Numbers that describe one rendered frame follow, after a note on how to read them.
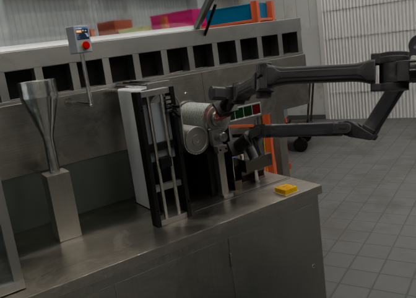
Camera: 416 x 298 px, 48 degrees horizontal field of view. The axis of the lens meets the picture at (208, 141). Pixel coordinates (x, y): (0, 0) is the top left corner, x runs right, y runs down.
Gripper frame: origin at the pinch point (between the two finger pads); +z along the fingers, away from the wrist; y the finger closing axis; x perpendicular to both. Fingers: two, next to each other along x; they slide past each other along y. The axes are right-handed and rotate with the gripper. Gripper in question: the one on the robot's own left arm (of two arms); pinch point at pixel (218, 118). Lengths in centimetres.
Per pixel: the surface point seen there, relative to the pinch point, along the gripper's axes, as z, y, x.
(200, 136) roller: 7.5, -8.2, -2.4
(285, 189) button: 5.6, 15.6, -38.8
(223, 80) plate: 20.5, 30.6, 33.3
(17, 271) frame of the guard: 4, -95, -34
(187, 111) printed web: 13.9, -3.6, 15.5
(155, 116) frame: -9.7, -33.1, 2.2
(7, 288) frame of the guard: 7, -99, -37
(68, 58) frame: 5, -49, 50
